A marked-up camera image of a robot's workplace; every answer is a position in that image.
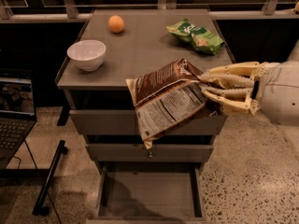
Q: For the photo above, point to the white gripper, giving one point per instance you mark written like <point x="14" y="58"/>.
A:
<point x="280" y="92"/>

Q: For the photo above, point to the brown chip bag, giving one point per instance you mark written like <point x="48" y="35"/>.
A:
<point x="168" y="98"/>

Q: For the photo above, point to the green chip bag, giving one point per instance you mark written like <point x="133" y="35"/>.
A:
<point x="200" y="38"/>

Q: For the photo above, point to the grey drawer cabinet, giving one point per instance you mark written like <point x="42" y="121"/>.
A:
<point x="143" y="47"/>

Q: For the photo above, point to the grey top drawer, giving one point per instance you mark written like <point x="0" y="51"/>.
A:
<point x="123" y="122"/>

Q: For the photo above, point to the grey middle drawer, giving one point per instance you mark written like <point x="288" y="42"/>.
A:
<point x="158" y="152"/>

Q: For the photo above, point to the grey open bottom drawer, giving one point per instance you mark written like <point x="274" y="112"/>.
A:
<point x="153" y="194"/>

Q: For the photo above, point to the metal window railing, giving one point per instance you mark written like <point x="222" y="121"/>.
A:
<point x="75" y="10"/>

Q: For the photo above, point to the orange fruit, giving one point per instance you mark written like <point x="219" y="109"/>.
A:
<point x="116" y="24"/>

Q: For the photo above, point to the white ceramic bowl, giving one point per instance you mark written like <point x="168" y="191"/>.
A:
<point x="87" y="55"/>

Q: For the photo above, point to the black laptop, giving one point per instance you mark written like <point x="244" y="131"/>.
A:
<point x="17" y="112"/>

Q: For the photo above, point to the black stand leg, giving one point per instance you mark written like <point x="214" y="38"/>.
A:
<point x="40" y="209"/>

